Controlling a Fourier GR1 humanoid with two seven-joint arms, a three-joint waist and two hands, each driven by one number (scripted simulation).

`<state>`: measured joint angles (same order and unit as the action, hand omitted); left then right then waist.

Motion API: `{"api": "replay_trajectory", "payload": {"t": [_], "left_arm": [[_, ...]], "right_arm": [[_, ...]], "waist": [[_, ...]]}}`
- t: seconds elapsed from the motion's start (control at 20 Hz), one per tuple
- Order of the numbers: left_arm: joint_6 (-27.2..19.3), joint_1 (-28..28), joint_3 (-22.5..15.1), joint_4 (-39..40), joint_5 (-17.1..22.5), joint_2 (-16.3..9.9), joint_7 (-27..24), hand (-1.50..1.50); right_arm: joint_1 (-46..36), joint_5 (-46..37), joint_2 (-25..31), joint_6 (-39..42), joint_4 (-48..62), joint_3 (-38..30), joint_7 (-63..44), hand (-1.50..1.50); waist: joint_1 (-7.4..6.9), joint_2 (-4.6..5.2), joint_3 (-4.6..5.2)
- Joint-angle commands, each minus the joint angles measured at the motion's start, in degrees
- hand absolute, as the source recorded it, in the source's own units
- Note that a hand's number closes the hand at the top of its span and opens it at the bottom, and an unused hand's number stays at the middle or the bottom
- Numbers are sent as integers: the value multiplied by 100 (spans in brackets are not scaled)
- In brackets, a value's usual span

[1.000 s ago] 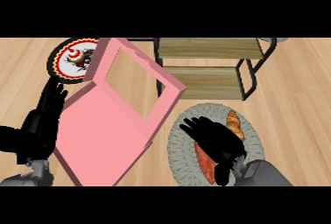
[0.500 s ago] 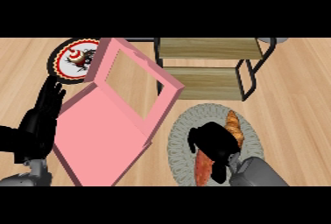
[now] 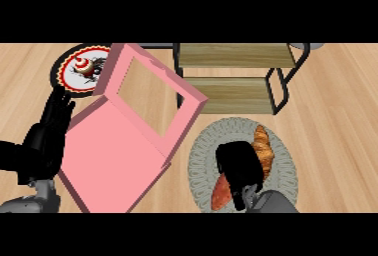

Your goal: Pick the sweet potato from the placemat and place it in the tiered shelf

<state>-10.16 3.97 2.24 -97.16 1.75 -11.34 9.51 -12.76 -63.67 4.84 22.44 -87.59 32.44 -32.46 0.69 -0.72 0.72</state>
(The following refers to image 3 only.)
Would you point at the round black rimmed plate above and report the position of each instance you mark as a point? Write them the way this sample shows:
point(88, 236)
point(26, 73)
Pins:
point(79, 71)

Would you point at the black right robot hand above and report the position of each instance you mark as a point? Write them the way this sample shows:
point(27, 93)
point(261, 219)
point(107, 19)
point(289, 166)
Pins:
point(240, 166)

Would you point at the round grey woven placemat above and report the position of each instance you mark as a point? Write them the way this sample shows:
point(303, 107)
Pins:
point(286, 160)

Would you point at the open pink box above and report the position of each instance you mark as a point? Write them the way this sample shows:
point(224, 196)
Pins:
point(129, 133)

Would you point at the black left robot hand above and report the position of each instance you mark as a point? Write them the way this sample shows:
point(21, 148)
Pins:
point(43, 140)

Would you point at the golden brown croissant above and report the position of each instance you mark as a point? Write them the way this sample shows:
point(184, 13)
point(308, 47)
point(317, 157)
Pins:
point(263, 150)

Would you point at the cupcake with red topping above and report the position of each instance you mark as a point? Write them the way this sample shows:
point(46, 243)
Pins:
point(86, 66)

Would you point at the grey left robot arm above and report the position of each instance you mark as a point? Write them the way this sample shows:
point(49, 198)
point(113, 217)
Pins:
point(35, 201)

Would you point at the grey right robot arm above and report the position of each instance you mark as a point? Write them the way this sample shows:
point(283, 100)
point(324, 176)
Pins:
point(272, 201)

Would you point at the orange red sweet potato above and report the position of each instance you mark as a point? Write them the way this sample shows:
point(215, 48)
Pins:
point(221, 195)

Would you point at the grey round object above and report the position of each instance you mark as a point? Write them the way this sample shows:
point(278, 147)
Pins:
point(311, 46)

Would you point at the wooden tiered shelf black frame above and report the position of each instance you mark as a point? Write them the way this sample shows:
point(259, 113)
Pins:
point(237, 76)

